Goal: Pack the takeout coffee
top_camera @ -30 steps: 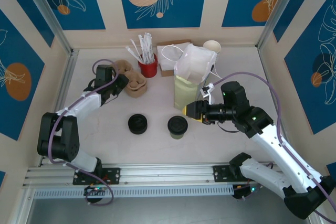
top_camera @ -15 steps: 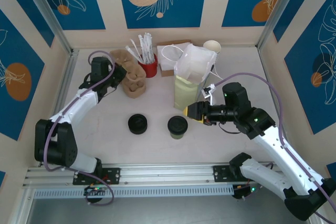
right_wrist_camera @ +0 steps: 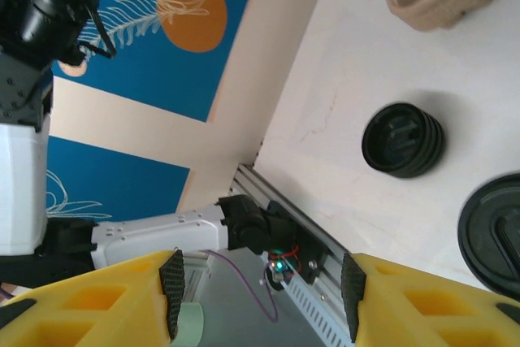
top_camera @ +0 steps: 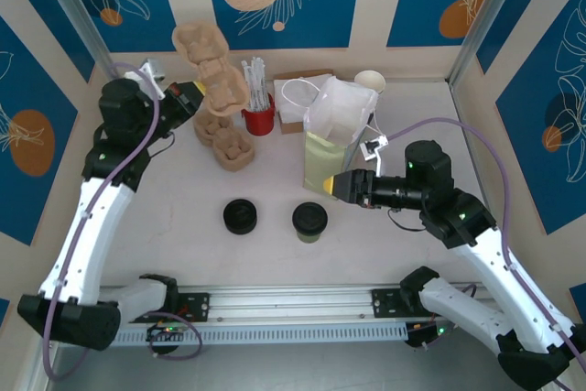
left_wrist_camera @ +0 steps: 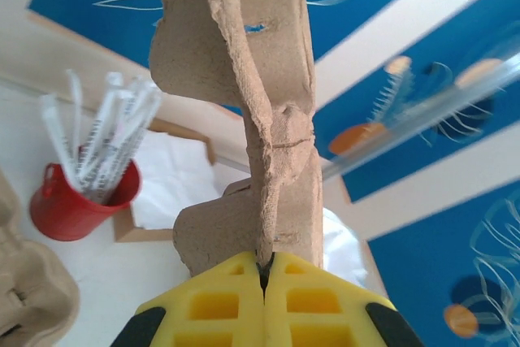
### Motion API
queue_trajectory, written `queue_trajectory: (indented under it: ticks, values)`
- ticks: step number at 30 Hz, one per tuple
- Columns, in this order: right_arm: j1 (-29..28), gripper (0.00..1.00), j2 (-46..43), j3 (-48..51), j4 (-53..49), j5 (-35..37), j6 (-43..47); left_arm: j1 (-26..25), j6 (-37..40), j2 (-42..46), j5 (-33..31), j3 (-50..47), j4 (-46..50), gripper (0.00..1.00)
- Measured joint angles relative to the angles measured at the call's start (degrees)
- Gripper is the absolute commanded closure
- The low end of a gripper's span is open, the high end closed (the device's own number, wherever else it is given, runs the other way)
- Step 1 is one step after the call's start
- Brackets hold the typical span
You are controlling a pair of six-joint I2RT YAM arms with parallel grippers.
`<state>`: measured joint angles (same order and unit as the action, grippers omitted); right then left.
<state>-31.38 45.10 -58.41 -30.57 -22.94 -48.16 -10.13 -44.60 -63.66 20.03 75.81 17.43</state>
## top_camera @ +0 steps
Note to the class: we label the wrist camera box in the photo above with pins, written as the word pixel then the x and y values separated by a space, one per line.
pixel 372 148
pixel 153 69

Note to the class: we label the stacked paper coffee cups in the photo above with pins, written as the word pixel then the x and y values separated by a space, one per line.
pixel 368 79

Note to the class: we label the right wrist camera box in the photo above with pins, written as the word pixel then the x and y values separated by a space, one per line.
pixel 372 148

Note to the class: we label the aluminium frame post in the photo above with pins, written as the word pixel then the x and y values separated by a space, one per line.
pixel 489 2
pixel 68 2

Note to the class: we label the black lidded cup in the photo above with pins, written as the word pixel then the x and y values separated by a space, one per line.
pixel 310 219

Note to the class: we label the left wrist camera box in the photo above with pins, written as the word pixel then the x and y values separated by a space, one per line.
pixel 153 69

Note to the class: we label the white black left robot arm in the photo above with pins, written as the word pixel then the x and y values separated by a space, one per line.
pixel 91 235

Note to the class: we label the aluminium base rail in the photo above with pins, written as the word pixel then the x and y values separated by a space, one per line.
pixel 293 299

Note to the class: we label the red plastic straw cup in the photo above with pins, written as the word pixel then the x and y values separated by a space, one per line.
pixel 258 123

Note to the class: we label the small controller board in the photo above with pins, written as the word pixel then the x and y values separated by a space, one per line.
pixel 160 331
pixel 421 338

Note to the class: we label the brown cardboard napkin box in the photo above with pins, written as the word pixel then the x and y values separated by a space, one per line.
pixel 290 127

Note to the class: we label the floral green paper gift bag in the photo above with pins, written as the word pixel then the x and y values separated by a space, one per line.
pixel 325 162

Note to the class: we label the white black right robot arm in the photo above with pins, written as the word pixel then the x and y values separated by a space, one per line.
pixel 494 267

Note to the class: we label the black coffee cup black lid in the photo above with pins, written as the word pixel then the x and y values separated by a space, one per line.
pixel 240 214

